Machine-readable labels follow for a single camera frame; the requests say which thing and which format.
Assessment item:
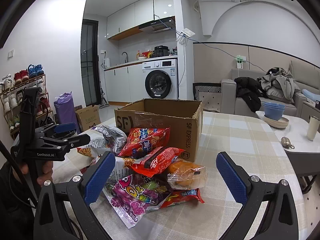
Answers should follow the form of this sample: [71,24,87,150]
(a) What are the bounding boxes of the orange stick snack bag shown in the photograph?
[76,125,127,158]

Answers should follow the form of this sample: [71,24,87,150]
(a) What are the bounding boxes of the purple grape candy bag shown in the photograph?
[103,173,172,229]

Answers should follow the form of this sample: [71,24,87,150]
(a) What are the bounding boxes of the red cone crisps bag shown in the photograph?
[118,127,170,159]

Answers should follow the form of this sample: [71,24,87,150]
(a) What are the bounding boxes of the red chocolate pie packet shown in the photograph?
[161,189,204,209]

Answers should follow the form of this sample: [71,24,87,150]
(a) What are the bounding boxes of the clear orange bread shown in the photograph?
[166,159,207,190]

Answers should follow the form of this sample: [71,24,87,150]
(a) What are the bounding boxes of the red black snack packet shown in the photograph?
[130,146,184,178]

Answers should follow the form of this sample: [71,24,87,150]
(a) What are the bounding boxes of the person's left hand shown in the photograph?
[19,161,53,186]

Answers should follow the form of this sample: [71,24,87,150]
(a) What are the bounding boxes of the small cardboard box on floor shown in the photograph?
[75,105,101,132]

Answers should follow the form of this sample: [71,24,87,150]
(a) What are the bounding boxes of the wooden shoe rack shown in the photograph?
[1,74,54,139]

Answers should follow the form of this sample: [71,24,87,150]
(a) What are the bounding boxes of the white marble coffee table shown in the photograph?
[255,110,320,181]

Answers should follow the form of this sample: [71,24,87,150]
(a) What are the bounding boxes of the metal key pouch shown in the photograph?
[280,137,295,150]

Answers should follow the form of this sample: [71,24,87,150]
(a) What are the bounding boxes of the plaid tablecloth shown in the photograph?
[51,110,313,240]

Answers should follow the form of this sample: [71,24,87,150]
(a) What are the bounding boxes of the white kitchen cabinets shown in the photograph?
[104,64,149,104]

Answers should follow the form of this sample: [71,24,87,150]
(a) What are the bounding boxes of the beige plate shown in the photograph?
[264,116,290,129]

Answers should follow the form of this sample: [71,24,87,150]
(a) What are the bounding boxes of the black door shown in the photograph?
[80,19,101,106]

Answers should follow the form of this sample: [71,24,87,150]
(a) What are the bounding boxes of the white cup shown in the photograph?
[306,115,320,141]

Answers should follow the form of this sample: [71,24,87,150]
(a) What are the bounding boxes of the blue bowl stack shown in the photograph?
[263,102,285,121]

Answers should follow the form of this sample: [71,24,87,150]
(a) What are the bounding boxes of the white washing machine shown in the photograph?
[142,58,179,100]

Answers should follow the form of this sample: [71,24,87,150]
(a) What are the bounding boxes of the black jacket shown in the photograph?
[234,77,264,112]

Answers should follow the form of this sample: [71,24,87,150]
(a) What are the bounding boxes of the brown SF cardboard box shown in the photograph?
[114,99,203,162]

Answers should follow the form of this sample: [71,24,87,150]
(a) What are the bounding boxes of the grey clothes pile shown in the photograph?
[259,68,300,104]

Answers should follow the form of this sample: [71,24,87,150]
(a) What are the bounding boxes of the black white floor rug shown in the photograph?
[193,82,222,113]

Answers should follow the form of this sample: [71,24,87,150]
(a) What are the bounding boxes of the grey sofa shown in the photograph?
[220,61,319,117]

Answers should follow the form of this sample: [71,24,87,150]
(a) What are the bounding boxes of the range hood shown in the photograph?
[138,16,176,34]

